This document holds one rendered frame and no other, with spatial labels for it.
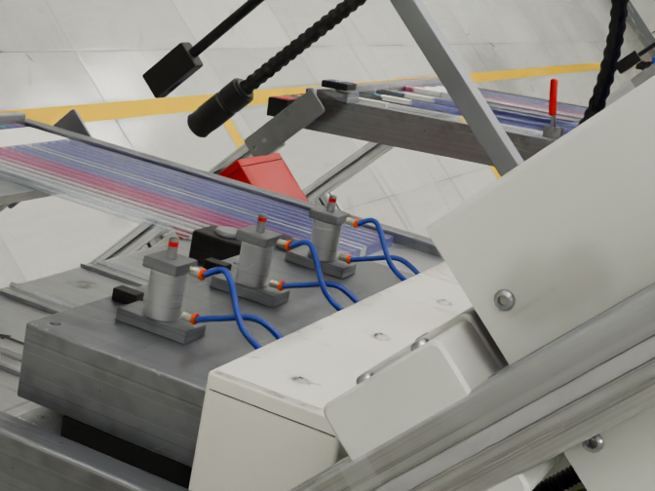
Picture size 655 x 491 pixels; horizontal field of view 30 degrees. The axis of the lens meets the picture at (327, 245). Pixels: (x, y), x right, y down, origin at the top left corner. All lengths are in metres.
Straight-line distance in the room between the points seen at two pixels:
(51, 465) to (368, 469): 0.22
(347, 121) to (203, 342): 1.45
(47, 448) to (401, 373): 0.24
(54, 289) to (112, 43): 2.36
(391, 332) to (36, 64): 2.32
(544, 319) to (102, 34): 2.84
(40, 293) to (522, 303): 0.51
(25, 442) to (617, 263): 0.35
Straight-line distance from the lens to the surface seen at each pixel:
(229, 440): 0.65
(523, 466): 0.52
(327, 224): 0.92
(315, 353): 0.70
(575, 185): 0.51
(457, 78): 0.84
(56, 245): 2.67
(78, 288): 0.99
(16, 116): 1.53
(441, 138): 2.10
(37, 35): 3.10
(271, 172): 1.81
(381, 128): 2.14
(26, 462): 0.70
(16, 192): 1.25
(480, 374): 0.53
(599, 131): 0.51
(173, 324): 0.74
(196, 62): 0.93
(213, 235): 1.03
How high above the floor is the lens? 1.59
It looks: 27 degrees down
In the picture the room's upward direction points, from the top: 56 degrees clockwise
